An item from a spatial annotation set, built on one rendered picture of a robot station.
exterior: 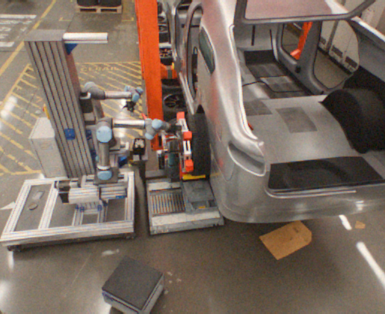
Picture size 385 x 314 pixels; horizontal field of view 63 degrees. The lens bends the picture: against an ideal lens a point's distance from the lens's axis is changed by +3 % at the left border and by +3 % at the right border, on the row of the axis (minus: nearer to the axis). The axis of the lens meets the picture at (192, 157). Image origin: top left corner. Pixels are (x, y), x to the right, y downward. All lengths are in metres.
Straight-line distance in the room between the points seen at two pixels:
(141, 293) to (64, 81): 1.81
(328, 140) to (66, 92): 2.53
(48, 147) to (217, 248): 1.94
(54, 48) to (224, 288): 2.51
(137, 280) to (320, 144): 2.18
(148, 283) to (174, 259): 0.59
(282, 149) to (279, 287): 1.32
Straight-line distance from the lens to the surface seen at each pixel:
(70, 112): 2.84
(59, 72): 2.68
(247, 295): 3.23
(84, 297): 3.30
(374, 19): 7.15
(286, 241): 3.64
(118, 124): 2.68
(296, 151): 3.26
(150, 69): 3.21
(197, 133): 2.98
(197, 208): 3.54
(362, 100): 3.54
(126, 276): 2.91
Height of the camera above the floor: 2.84
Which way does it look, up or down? 40 degrees down
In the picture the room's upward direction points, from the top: 1 degrees clockwise
